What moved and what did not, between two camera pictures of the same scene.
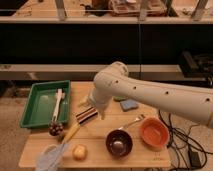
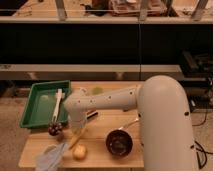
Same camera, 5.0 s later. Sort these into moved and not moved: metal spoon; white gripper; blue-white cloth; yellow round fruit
Moved: white gripper
Not moved: yellow round fruit; blue-white cloth; metal spoon
